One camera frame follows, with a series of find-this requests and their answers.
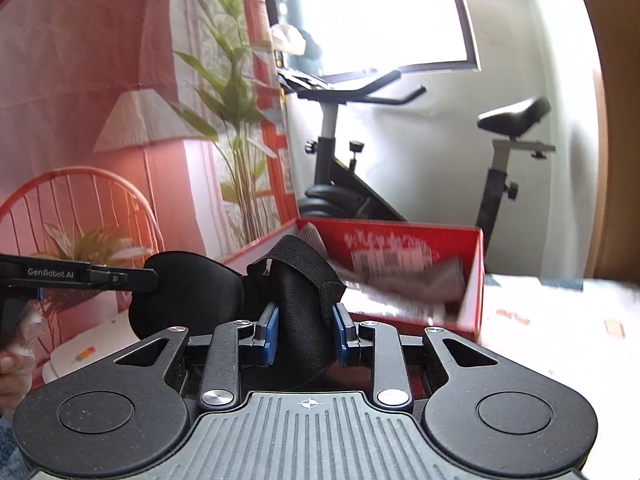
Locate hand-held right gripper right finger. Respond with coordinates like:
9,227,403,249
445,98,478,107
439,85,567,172
331,304,503,409

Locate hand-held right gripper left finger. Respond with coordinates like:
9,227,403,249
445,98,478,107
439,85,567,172
112,302,280,411

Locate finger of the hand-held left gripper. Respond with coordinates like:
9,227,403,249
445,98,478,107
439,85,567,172
90,266,159,294

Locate black sleep mask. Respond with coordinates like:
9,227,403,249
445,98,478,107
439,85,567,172
128,235,349,392

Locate red strawberry print cardboard box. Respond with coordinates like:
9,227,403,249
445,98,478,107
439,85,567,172
220,217,486,342

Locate white soft object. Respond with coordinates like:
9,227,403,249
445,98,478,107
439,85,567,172
270,22,307,57

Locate person's left hand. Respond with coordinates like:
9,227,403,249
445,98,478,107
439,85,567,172
0,305,38,415

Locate black exercise bike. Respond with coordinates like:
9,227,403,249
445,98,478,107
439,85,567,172
277,67,557,257

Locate white printed bedsheet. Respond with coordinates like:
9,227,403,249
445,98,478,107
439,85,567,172
42,274,640,480

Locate window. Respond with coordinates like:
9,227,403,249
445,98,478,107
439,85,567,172
260,0,484,86

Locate wooden door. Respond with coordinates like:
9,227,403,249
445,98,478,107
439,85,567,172
570,0,640,281

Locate printed wall cloth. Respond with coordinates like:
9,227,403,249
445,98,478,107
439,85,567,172
0,0,302,366

